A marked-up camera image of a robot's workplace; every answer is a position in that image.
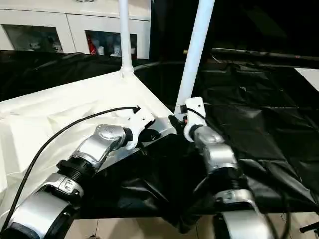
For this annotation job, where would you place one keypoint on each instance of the white plastic table leg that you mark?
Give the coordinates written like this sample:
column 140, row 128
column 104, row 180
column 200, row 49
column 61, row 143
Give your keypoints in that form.
column 124, row 35
column 195, row 49

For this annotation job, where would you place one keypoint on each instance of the white plastic table top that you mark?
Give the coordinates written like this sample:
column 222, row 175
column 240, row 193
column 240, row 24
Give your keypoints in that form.
column 62, row 107

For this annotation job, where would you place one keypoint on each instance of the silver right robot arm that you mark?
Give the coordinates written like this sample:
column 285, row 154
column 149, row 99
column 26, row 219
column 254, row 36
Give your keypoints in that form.
column 214, row 149

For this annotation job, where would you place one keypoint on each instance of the black plastic mat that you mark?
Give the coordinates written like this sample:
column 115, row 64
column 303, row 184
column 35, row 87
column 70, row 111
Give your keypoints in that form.
column 249, row 112

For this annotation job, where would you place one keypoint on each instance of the white printed cup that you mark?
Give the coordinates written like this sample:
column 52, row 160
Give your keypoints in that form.
column 115, row 50

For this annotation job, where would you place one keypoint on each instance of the small white jar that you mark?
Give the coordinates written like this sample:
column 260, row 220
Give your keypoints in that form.
column 101, row 50

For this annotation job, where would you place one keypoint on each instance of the white printed figurine mug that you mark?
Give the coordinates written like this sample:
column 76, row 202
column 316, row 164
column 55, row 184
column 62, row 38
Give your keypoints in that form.
column 56, row 44
column 35, row 45

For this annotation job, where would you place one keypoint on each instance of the white paper sheet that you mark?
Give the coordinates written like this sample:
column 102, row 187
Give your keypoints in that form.
column 307, row 76

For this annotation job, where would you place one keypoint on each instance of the white glass-door cabinet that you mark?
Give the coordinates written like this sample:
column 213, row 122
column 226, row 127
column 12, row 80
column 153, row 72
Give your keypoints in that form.
column 69, row 22

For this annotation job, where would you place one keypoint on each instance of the black stand foot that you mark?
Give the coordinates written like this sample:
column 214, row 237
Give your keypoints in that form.
column 309, row 227

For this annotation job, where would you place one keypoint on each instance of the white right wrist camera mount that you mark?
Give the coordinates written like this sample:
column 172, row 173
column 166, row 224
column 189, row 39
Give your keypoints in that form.
column 195, row 112

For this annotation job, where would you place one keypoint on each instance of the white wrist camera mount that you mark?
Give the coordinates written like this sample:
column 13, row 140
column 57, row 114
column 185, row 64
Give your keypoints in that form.
column 195, row 112
column 140, row 122

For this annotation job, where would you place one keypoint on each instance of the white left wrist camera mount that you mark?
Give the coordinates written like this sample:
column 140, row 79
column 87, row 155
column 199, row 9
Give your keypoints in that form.
column 140, row 122

